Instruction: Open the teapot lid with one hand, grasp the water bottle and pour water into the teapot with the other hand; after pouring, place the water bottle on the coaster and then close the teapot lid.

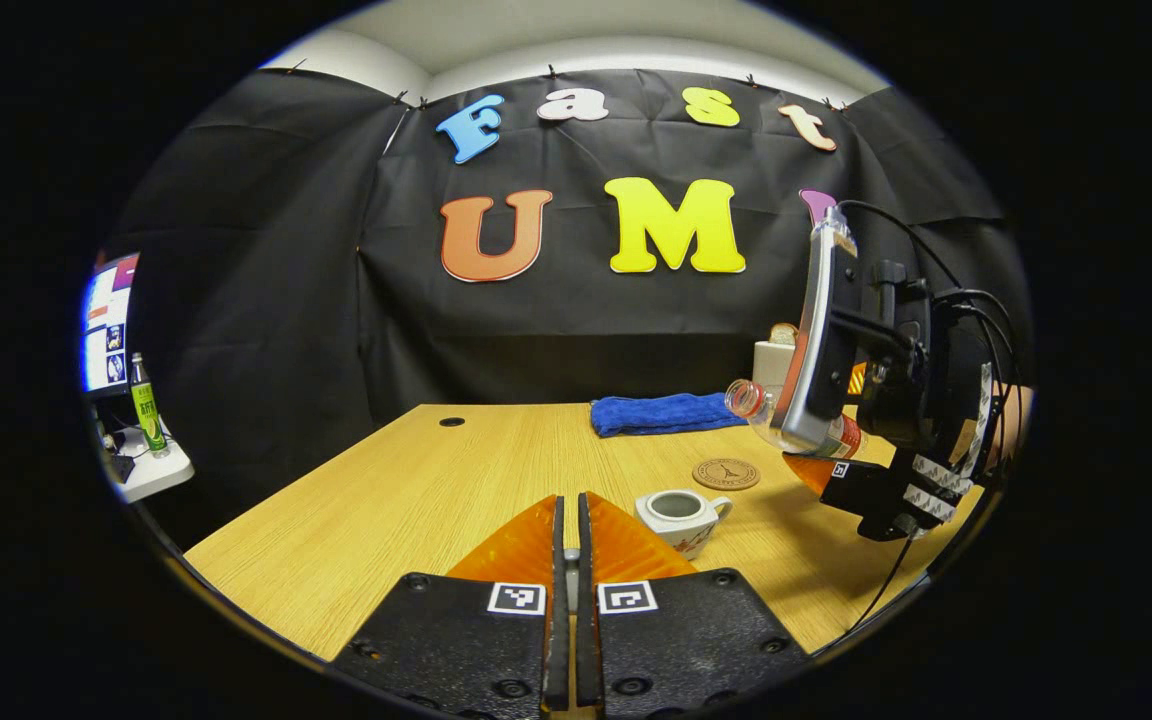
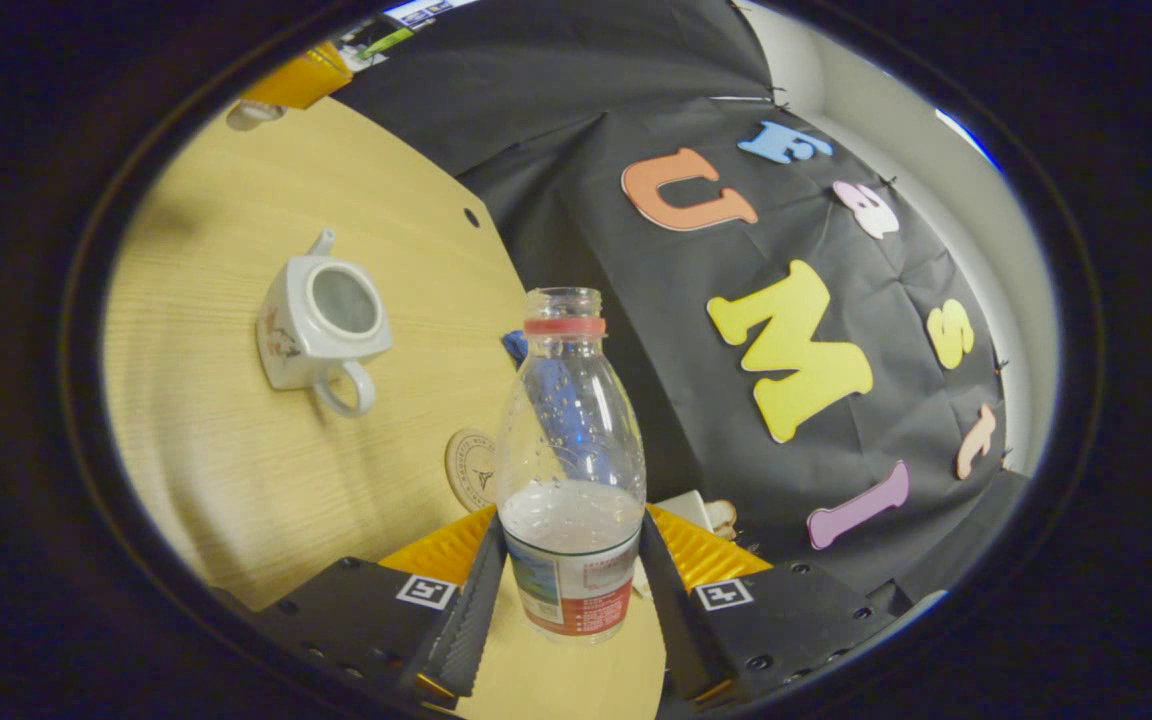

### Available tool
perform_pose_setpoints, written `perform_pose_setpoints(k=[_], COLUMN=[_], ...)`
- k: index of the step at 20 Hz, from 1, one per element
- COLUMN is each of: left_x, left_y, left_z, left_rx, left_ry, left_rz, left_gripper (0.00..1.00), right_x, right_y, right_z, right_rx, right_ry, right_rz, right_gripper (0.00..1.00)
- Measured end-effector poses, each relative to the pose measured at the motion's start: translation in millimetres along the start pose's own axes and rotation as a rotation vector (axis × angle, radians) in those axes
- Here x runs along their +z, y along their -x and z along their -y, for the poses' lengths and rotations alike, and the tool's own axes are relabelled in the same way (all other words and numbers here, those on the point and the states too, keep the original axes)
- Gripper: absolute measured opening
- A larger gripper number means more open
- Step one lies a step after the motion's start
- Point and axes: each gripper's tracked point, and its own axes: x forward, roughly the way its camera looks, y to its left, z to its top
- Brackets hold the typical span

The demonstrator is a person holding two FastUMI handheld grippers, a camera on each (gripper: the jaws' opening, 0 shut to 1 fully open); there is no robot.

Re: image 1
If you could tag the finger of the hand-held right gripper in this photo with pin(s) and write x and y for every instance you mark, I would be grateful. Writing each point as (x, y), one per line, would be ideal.
(876, 495)

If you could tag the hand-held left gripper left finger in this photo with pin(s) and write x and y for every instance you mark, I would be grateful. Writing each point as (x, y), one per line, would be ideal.
(556, 650)

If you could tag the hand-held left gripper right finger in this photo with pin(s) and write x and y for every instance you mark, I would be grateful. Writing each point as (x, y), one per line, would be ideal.
(586, 650)

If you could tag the clear plastic water bottle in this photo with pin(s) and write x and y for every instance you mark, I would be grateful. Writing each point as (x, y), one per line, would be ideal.
(756, 405)

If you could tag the round brown coaster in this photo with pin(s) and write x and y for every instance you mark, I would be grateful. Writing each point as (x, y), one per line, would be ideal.
(726, 474)

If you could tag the white teacup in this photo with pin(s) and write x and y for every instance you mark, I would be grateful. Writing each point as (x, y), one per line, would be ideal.
(681, 532)

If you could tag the green drink bottle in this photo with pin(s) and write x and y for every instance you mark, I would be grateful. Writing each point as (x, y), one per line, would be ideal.
(146, 405)

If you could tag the bread slice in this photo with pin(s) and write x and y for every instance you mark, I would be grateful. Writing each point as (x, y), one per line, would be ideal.
(784, 334)

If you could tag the white toaster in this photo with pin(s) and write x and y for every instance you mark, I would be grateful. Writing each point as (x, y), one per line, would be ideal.
(771, 370)

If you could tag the blue towel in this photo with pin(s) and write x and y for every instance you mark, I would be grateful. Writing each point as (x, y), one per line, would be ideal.
(661, 414)

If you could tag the white side table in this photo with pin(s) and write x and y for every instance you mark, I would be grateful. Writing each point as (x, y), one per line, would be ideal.
(156, 475)

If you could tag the black backdrop cloth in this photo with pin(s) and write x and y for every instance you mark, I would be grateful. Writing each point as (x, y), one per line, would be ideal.
(256, 300)

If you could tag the computer monitor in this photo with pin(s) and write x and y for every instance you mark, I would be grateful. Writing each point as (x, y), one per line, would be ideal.
(108, 330)

